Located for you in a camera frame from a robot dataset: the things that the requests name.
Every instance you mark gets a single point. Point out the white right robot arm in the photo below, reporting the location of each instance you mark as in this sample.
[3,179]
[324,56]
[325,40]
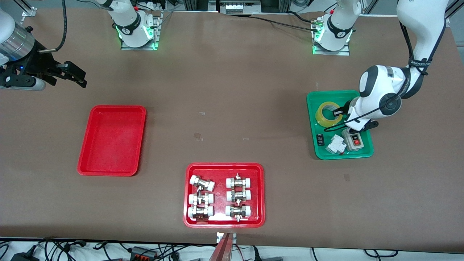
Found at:
[130,21]

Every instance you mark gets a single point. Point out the red tray holding fittings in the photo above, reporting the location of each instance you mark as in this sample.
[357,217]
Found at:
[221,194]

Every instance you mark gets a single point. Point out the silver clamp bracket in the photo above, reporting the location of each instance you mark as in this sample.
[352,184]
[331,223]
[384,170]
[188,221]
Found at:
[233,237]

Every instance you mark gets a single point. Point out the black power adapter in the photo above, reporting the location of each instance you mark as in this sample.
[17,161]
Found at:
[25,256]

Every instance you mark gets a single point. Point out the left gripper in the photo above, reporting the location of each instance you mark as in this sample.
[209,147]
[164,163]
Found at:
[346,107]

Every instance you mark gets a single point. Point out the grey push button switch box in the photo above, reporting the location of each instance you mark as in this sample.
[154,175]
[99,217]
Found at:
[354,142]

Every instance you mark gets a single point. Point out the small black terminal block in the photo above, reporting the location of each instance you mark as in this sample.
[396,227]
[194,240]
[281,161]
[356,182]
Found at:
[319,140]

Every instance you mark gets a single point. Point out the white metal pipe fitting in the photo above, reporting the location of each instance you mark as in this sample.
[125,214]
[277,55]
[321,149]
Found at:
[200,212]
[238,211]
[201,198]
[202,183]
[239,195]
[239,182]

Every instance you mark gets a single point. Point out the yellow clear tape roll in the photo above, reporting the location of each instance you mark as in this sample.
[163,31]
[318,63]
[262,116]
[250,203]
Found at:
[320,116]

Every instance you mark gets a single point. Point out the white power strip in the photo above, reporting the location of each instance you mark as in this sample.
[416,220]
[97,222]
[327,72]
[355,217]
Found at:
[239,7]

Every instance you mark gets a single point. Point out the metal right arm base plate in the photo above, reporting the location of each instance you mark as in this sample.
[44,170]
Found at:
[156,36]

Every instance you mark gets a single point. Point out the empty red plastic tray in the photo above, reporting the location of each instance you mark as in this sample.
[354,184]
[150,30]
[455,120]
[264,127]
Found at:
[112,141]

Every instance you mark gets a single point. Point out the aluminium frame profile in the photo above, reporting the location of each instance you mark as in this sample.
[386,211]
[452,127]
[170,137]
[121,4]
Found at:
[27,11]

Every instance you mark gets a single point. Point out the red clamp bar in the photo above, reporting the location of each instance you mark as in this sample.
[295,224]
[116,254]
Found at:
[222,250]

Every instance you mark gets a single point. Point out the green plastic tray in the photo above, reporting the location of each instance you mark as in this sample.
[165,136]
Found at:
[328,96]

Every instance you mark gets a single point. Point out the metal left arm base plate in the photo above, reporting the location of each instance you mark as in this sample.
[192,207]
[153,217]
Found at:
[331,52]

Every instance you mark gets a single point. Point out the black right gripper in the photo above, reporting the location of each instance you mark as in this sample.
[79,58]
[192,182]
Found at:
[35,62]

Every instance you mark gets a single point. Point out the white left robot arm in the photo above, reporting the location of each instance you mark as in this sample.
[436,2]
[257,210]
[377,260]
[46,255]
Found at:
[384,94]

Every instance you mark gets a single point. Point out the white circuit breaker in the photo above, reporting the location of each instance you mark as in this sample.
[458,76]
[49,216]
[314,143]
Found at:
[335,145]

